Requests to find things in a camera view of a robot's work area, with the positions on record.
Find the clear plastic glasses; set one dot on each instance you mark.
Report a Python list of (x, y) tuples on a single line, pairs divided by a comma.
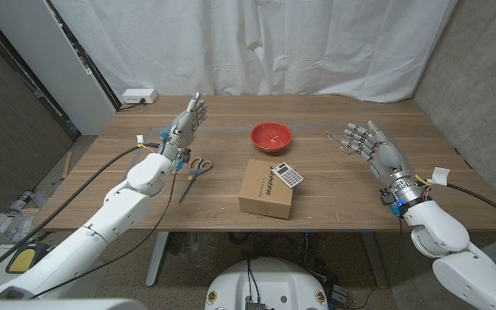
[(334, 138)]

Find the red bowl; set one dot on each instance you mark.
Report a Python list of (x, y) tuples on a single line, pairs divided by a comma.
[(270, 135)]

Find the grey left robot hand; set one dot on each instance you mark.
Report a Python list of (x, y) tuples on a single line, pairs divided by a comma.
[(181, 129)]

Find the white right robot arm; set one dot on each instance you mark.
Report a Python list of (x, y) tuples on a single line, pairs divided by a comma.
[(442, 232)]

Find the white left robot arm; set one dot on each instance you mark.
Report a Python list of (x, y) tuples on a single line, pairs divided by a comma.
[(101, 224)]

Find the white power strip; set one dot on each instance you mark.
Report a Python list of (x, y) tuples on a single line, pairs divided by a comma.
[(139, 95)]

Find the brown cardboard box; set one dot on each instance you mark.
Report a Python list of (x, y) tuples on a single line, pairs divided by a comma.
[(263, 194)]

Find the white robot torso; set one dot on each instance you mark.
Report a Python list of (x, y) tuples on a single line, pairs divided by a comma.
[(265, 284)]

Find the yellow and black pedal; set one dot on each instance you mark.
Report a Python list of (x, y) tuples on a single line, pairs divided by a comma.
[(22, 260)]

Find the grey table leg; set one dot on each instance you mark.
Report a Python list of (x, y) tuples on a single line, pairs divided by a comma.
[(156, 258), (375, 258)]

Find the white cabinet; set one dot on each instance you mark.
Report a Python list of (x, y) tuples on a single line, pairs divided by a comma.
[(58, 73)]

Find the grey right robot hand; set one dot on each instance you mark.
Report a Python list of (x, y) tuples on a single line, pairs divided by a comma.
[(383, 157)]

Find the white pocket calculator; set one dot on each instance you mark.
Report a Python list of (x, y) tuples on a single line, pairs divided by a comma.
[(288, 175)]

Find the white curtain backdrop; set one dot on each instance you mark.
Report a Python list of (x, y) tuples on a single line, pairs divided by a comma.
[(252, 47)]

